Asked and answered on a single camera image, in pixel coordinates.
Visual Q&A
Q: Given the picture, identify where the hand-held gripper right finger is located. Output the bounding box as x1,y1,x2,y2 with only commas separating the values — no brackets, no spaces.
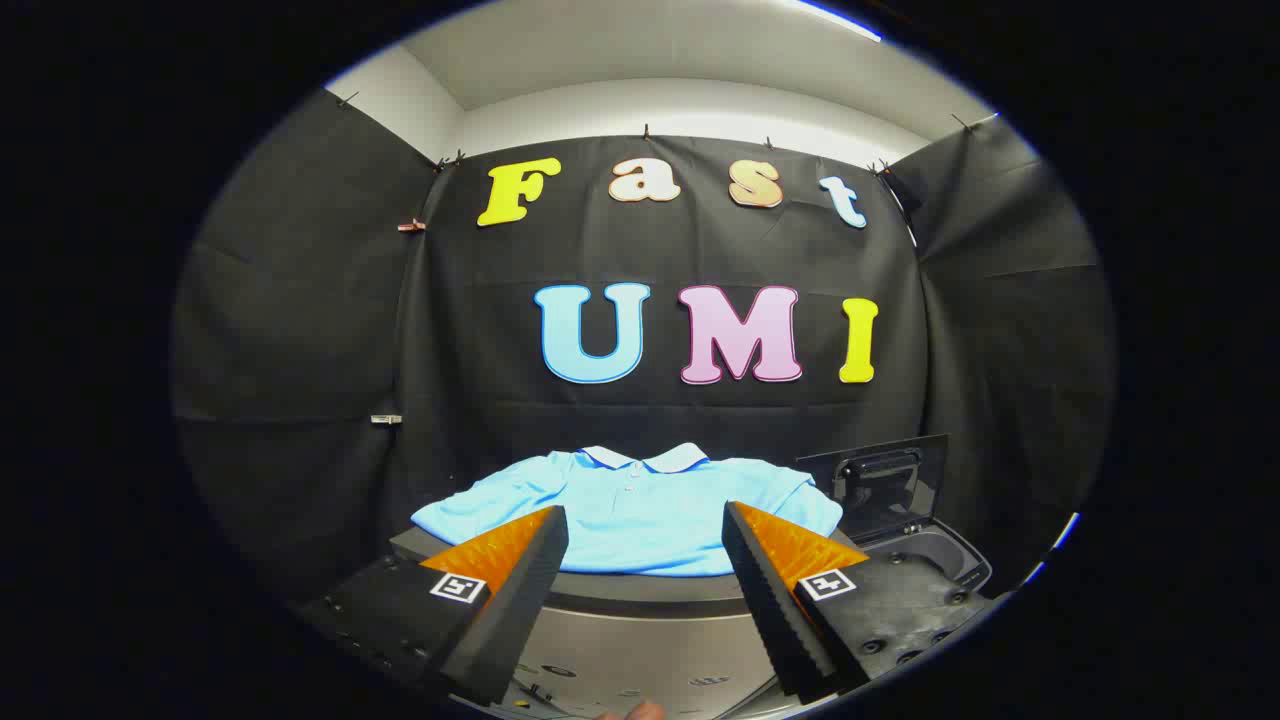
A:
720,500,1001,705

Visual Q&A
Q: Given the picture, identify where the black backdrop cloth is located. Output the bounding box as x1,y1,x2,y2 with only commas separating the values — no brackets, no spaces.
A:
170,88,1118,601

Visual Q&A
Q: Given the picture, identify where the light blue polo shirt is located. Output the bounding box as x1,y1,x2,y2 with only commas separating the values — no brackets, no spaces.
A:
410,443,844,578

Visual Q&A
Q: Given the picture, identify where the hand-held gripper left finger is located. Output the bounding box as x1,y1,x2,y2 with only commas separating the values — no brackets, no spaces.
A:
295,505,571,707

